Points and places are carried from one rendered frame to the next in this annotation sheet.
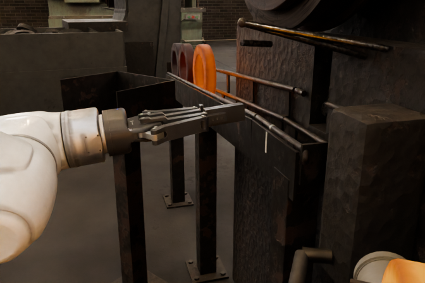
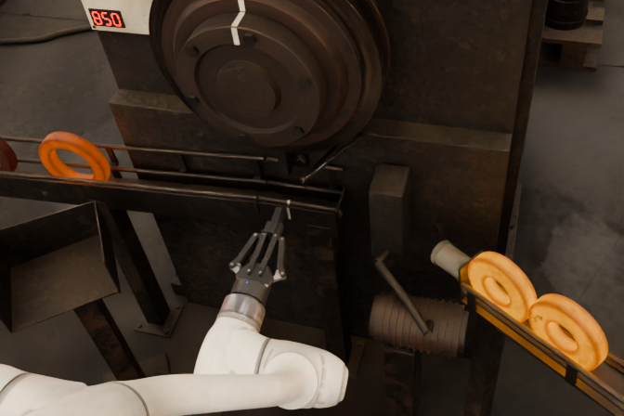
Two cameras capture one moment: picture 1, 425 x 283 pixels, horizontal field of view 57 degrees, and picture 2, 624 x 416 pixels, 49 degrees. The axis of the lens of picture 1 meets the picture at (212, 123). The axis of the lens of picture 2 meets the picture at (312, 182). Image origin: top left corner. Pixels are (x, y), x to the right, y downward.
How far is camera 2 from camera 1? 1.22 m
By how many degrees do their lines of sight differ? 52
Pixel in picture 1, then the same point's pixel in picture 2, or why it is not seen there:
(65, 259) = not seen: outside the picture
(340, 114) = (379, 194)
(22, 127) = (250, 343)
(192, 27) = not seen: outside the picture
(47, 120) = (240, 328)
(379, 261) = (441, 249)
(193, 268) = (149, 327)
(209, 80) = (105, 169)
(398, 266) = (491, 263)
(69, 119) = (245, 315)
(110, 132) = (263, 297)
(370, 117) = (396, 190)
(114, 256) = not seen: hidden behind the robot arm
